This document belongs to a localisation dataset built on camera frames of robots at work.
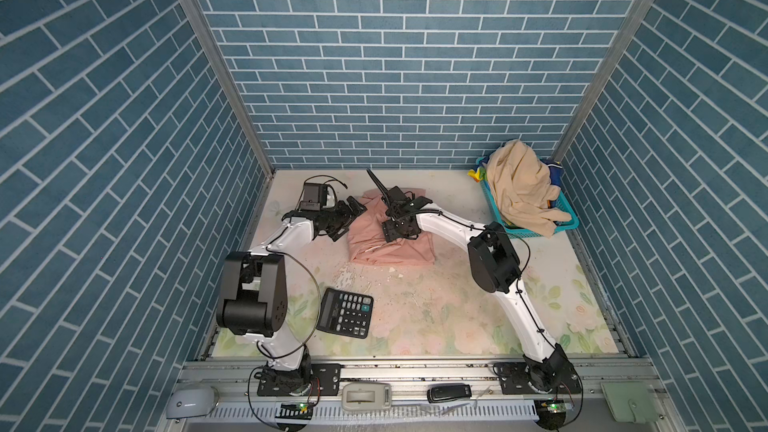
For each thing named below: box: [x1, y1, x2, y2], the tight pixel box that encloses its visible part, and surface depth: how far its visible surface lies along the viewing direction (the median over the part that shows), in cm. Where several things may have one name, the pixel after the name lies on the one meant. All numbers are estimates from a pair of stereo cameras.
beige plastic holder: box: [341, 382, 393, 410], surface depth 70 cm
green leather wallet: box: [601, 381, 659, 424], surface depth 72 cm
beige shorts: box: [486, 140, 572, 237], surface depth 101 cm
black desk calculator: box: [316, 288, 374, 339], surface depth 84 cm
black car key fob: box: [426, 383, 472, 404], surface depth 70 cm
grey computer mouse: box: [166, 384, 219, 420], surface depth 67 cm
